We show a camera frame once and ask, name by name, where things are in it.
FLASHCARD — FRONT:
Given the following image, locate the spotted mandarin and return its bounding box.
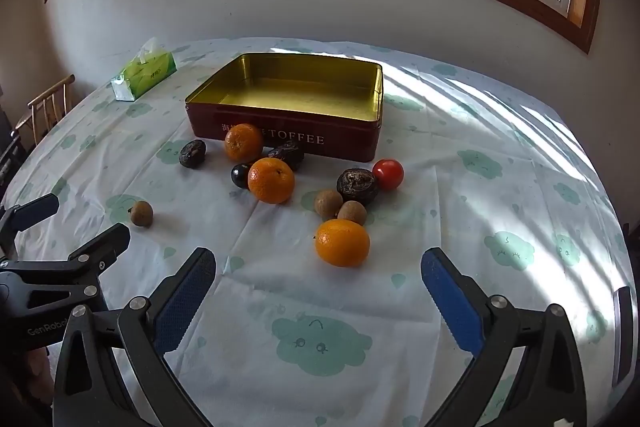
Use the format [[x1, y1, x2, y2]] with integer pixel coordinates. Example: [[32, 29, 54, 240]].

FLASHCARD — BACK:
[[247, 157, 295, 205], [224, 124, 264, 164]]

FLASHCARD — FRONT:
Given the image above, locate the person left hand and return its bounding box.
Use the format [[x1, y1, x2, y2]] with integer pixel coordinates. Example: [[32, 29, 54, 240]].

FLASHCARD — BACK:
[[26, 348, 54, 405]]

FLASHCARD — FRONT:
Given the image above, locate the dark wrinkled passion fruit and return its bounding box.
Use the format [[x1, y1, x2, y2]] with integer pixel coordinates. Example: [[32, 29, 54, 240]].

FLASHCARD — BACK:
[[336, 168, 378, 207]]

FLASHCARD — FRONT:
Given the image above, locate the paired brown longan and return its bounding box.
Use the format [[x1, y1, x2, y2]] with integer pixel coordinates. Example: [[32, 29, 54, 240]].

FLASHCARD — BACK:
[[336, 200, 368, 225], [314, 190, 344, 221]]

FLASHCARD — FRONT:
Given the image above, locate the dark purple grape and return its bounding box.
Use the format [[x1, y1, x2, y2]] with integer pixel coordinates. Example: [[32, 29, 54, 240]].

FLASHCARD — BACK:
[[231, 162, 252, 190]]

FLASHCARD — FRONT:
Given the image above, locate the smooth orange kumquat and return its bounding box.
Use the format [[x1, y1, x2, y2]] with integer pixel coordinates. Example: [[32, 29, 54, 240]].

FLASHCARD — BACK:
[[314, 219, 370, 268]]

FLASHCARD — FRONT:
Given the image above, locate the dark wrinkled date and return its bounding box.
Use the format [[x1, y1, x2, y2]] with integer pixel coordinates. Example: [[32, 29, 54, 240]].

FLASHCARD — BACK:
[[267, 141, 305, 172]]

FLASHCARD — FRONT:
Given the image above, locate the green tissue box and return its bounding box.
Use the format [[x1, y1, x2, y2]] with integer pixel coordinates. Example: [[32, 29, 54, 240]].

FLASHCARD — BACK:
[[111, 38, 177, 102]]

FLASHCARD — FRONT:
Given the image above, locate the red toffee tin box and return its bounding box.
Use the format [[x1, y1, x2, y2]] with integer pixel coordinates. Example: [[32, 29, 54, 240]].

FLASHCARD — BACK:
[[186, 53, 384, 162]]

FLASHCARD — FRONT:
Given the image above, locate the wooden chair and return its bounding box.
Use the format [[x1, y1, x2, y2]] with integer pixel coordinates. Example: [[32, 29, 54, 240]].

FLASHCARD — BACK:
[[11, 75, 75, 144]]

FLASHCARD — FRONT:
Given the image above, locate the red cherry tomato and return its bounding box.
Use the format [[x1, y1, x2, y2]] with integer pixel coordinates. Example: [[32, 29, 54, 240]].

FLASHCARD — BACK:
[[372, 158, 405, 192]]

